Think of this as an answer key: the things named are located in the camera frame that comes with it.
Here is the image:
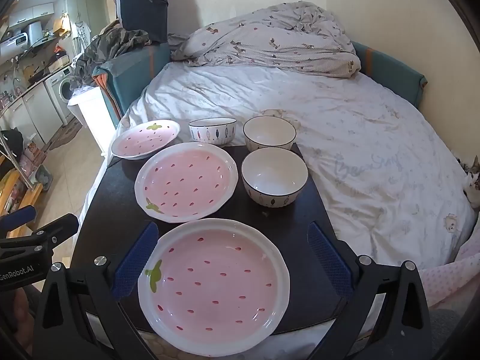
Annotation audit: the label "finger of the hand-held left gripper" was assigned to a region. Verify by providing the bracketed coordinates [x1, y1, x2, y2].
[0, 213, 80, 259]
[0, 205, 37, 233]

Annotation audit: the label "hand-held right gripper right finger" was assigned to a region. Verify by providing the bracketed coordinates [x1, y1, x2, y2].
[307, 222, 432, 360]

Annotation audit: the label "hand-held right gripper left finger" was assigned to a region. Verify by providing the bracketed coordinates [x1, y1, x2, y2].
[34, 221, 160, 360]

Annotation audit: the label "large pink strawberry plate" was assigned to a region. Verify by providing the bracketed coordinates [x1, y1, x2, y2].
[137, 218, 291, 358]

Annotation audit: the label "medium pink strawberry plate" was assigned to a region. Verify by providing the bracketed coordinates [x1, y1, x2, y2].
[134, 142, 239, 223]

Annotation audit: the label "white bowl dark rim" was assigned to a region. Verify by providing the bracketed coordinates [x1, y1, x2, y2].
[241, 147, 309, 208]
[243, 115, 297, 152]

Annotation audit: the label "small pink strawberry plate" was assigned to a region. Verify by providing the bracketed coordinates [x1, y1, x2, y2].
[111, 119, 181, 160]

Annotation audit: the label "small fish pattern bowl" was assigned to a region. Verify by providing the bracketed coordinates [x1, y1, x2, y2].
[188, 118, 238, 147]

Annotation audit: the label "wooden shelf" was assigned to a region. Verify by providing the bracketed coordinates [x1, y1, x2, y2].
[0, 169, 44, 239]

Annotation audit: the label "black table board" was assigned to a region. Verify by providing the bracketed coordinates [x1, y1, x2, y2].
[71, 142, 361, 336]

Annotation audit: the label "grey bin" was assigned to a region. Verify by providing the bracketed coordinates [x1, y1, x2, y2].
[35, 167, 53, 192]

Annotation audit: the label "pink patterned box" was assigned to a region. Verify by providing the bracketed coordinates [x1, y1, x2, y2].
[22, 140, 47, 166]

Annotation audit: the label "black bag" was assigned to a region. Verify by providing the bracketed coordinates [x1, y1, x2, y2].
[0, 129, 25, 162]

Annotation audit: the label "patterned floor mat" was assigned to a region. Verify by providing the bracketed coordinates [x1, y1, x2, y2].
[49, 122, 82, 151]

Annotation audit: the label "white kitchen base cabinets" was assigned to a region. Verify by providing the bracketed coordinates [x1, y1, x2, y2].
[0, 82, 64, 147]

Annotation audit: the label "white bedside cabinet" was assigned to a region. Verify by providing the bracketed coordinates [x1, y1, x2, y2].
[67, 86, 121, 154]

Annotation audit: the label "pink dotted cloth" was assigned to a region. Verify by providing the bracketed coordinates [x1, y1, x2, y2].
[418, 240, 480, 308]

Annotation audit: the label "white washing machine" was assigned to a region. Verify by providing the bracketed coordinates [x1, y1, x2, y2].
[45, 65, 76, 126]

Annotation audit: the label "cat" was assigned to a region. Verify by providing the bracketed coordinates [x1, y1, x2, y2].
[452, 154, 480, 211]

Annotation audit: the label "white water heater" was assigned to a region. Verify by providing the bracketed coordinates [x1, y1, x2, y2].
[24, 22, 44, 47]

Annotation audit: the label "camouflage clothing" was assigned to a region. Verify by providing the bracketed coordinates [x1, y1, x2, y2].
[71, 26, 152, 91]

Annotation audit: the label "white hanging shirt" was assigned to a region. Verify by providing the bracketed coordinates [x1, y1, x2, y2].
[71, 20, 91, 51]

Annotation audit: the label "grey printed quilt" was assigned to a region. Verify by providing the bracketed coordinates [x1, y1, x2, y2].
[167, 2, 361, 79]

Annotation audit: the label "dark hanging garment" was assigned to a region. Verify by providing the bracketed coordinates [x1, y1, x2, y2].
[114, 0, 169, 44]

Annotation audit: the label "teal bed frame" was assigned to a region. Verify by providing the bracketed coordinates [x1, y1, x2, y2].
[94, 41, 428, 128]

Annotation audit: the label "white kitchen wall cabinets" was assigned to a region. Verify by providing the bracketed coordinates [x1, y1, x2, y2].
[7, 0, 89, 31]

